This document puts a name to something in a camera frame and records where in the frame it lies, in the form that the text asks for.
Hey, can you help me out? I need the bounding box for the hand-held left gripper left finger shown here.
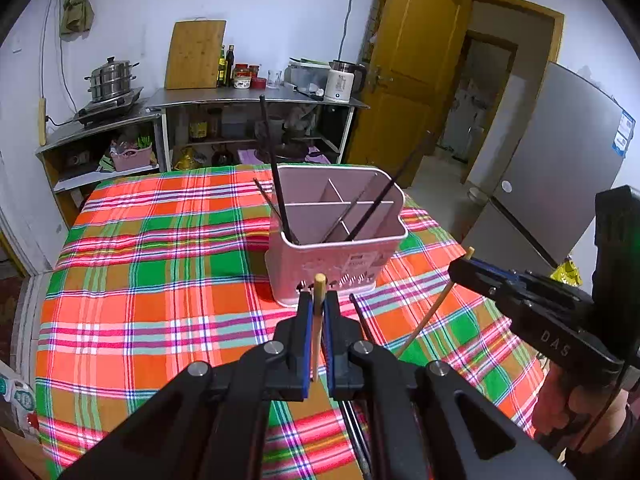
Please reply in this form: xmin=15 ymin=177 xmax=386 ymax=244
xmin=60 ymin=292 xmax=313 ymax=480

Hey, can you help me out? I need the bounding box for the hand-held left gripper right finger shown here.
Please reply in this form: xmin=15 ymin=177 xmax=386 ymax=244
xmin=322 ymin=291 xmax=576 ymax=480

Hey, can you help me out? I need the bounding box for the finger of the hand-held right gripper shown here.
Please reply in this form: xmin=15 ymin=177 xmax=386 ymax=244
xmin=447 ymin=259 xmax=512 ymax=311
xmin=462 ymin=257 xmax=526 ymax=287

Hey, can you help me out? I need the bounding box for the light wooden chopstick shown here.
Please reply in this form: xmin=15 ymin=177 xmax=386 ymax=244
xmin=309 ymin=273 xmax=328 ymax=383
xmin=396 ymin=246 xmax=476 ymax=358

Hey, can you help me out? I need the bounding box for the black chopstick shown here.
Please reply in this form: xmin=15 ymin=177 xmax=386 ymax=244
xmin=347 ymin=130 xmax=437 ymax=241
xmin=348 ymin=292 xmax=377 ymax=346
xmin=341 ymin=400 xmax=373 ymax=480
xmin=258 ymin=94 xmax=297 ymax=243

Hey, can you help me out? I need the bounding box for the pink plastic utensil basket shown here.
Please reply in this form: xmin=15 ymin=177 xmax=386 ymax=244
xmin=265 ymin=162 xmax=408 ymax=308

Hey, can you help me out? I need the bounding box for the person's right hand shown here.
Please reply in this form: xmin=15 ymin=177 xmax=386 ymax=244
xmin=530 ymin=366 xmax=629 ymax=450

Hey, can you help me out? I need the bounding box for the yellow snack packet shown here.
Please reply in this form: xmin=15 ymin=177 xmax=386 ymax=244
xmin=550 ymin=257 xmax=583 ymax=286

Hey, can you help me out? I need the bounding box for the silver refrigerator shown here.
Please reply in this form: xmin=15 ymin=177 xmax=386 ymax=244
xmin=462 ymin=61 xmax=638 ymax=281

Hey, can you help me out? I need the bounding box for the plaid tablecloth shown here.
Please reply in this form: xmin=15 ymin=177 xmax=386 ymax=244
xmin=35 ymin=165 xmax=551 ymax=480

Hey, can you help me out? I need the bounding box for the yellow wooden door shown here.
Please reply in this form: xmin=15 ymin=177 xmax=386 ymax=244
xmin=345 ymin=0 xmax=473 ymax=188

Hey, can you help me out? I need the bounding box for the white electric kettle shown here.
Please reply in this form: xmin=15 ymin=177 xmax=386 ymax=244
xmin=324 ymin=60 xmax=368 ymax=103

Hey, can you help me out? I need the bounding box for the small pink basket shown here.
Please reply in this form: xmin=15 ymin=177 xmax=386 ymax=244
xmin=110 ymin=147 xmax=153 ymax=172

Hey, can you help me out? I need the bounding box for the steel kitchen table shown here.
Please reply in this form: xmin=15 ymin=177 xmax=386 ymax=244
xmin=145 ymin=85 xmax=371 ymax=171

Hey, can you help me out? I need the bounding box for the white dish container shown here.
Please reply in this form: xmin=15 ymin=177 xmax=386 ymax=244
xmin=287 ymin=57 xmax=333 ymax=98

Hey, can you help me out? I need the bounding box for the countertop stove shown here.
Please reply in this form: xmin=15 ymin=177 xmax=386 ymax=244
xmin=74 ymin=87 xmax=145 ymax=126

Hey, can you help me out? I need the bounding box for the wooden cutting board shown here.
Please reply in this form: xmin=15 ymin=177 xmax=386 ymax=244
xmin=165 ymin=19 xmax=227 ymax=91

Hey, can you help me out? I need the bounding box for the low steel shelf unit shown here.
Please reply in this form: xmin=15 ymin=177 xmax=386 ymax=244
xmin=35 ymin=107 xmax=163 ymax=226

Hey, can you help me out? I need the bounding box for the steel steamer pot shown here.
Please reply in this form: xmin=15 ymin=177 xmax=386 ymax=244
xmin=84 ymin=56 xmax=140 ymax=102

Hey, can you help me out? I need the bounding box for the yellow door frame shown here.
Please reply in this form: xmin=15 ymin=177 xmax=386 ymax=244
xmin=462 ymin=0 xmax=565 ymax=186

